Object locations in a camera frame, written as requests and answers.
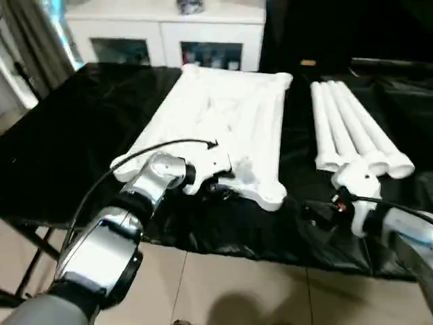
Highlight white plastic table top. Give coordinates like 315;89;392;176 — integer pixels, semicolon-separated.
111;63;294;213

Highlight white plastic table leg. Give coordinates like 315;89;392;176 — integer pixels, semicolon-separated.
319;80;365;170
329;80;390;177
310;82;343;171
338;82;416;179

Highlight black table mat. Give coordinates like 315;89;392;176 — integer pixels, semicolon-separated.
0;62;433;282

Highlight dark long bar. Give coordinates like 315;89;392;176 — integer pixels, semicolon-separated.
351;56;433;68

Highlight black box with tan label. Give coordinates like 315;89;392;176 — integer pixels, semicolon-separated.
260;0;352;74

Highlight white glass-door cabinet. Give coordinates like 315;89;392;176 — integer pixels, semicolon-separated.
65;0;267;74

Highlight dark bundle on cabinet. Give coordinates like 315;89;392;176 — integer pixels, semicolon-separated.
175;0;206;16

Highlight grey curtain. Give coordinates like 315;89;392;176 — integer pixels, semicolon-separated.
0;0;84;102

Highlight black left camera cable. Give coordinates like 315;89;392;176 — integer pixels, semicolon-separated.
55;137;221;272

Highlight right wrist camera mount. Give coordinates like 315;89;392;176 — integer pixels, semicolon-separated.
333;161;382;238

